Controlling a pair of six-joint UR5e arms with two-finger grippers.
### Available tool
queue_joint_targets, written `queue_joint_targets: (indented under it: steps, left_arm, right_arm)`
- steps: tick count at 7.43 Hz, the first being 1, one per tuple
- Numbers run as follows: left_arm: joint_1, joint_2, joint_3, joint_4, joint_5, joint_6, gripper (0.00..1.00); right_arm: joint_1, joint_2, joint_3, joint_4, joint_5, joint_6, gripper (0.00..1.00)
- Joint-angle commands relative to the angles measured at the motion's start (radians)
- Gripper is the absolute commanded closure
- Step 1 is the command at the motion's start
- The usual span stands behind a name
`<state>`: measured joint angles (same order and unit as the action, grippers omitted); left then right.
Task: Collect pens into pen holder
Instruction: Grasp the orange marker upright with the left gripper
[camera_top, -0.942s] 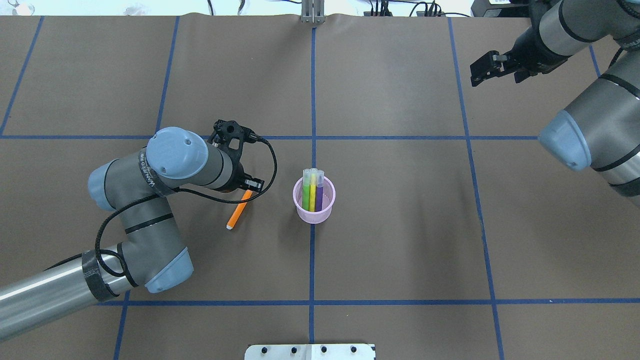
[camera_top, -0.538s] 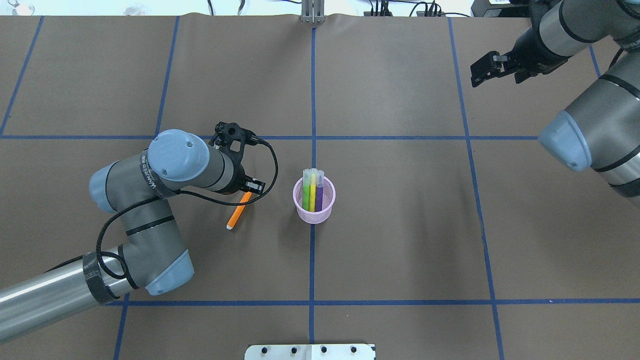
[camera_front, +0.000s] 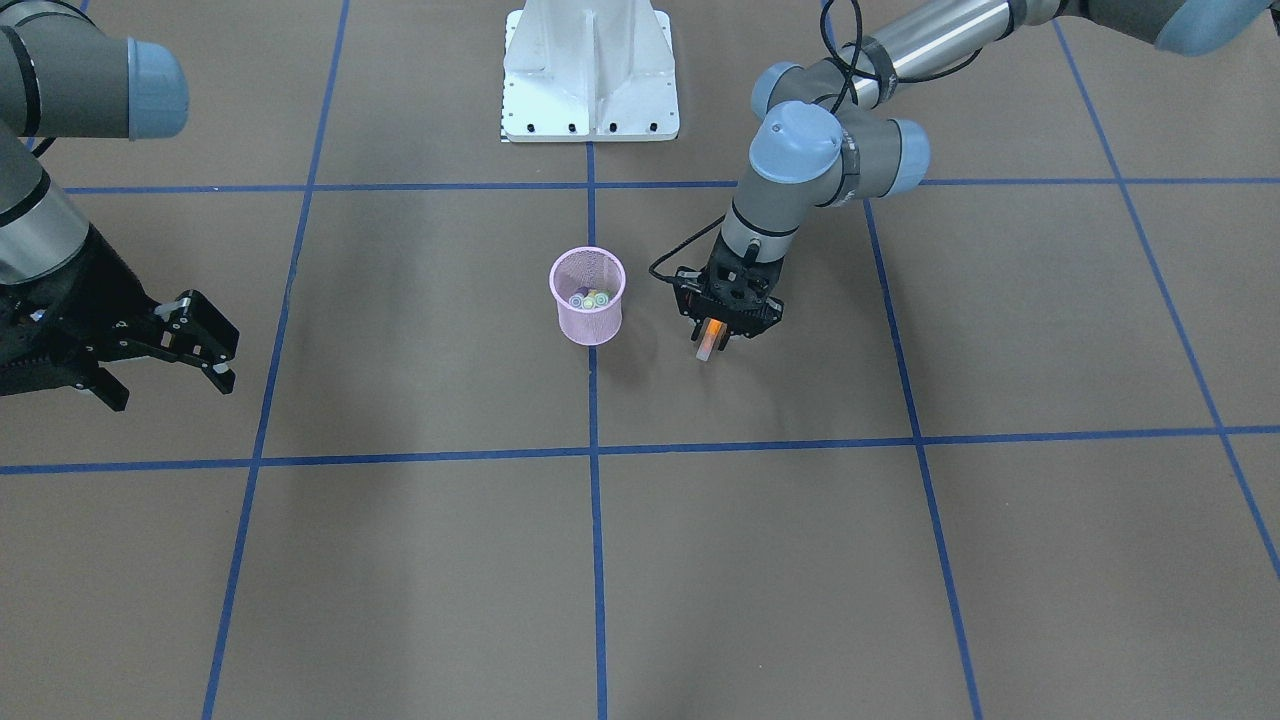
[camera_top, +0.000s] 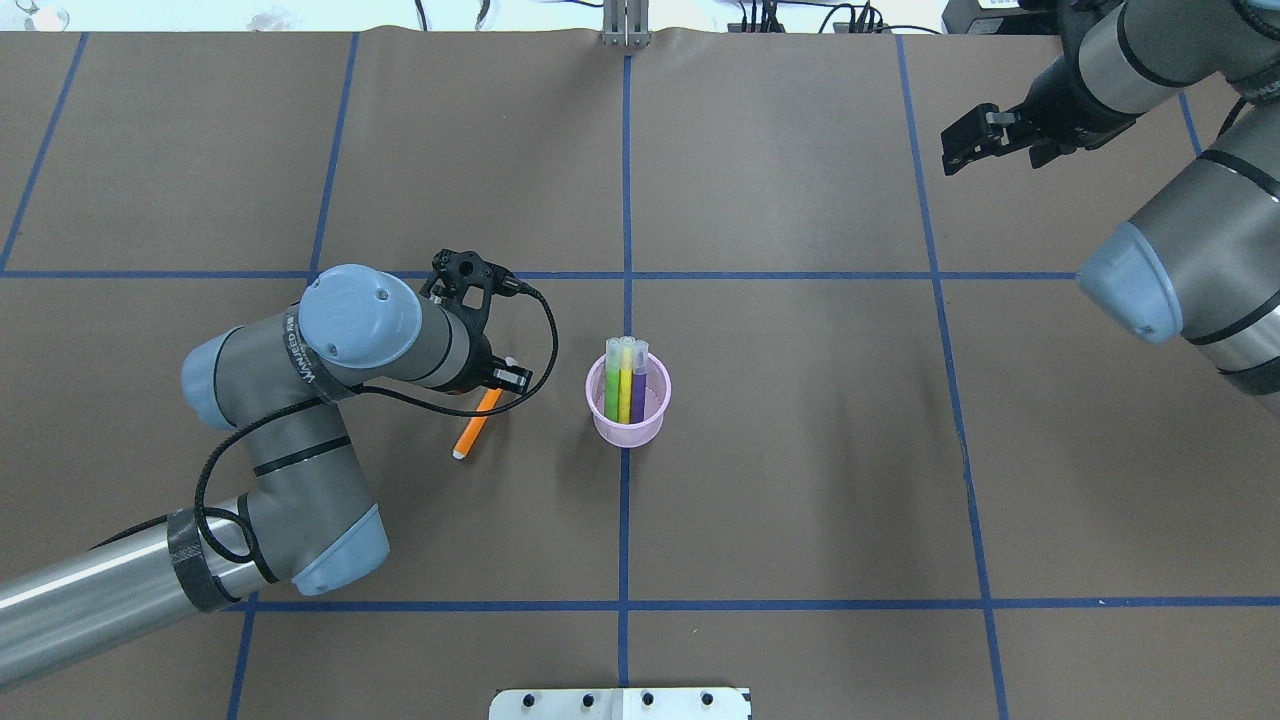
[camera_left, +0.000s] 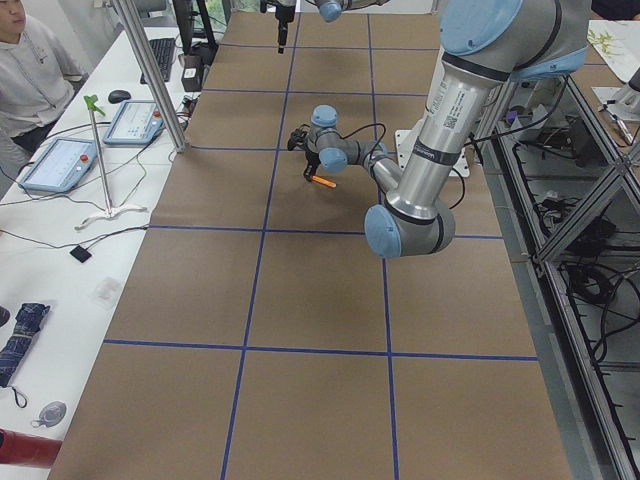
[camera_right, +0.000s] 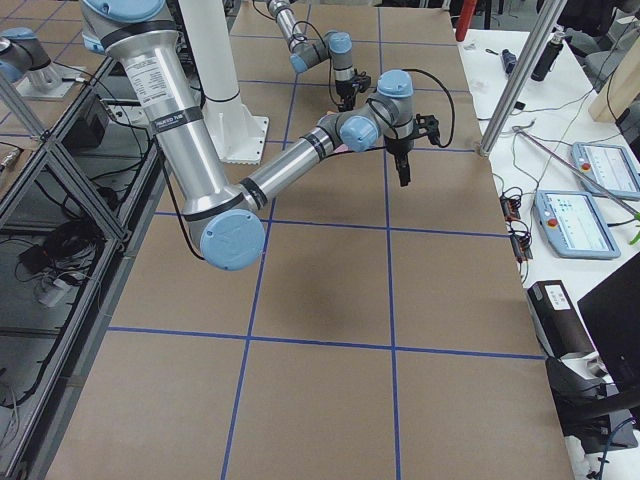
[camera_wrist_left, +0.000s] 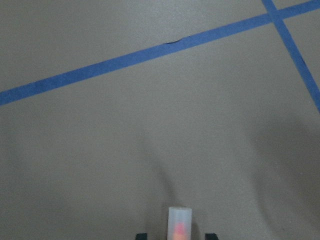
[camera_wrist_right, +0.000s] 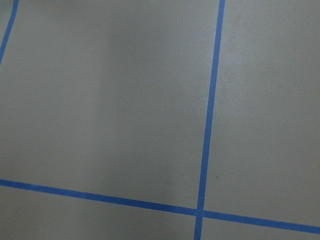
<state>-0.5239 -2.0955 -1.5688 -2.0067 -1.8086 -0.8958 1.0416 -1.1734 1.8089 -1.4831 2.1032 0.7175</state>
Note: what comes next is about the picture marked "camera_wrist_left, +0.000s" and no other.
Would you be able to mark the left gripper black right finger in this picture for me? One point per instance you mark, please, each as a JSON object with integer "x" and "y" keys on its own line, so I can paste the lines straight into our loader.
{"x": 211, "y": 236}

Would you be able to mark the orange marker pen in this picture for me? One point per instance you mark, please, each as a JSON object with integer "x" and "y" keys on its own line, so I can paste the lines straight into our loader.
{"x": 179, "y": 225}

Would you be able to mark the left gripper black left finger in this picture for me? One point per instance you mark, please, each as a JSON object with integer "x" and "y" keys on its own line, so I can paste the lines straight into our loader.
{"x": 141, "y": 236}

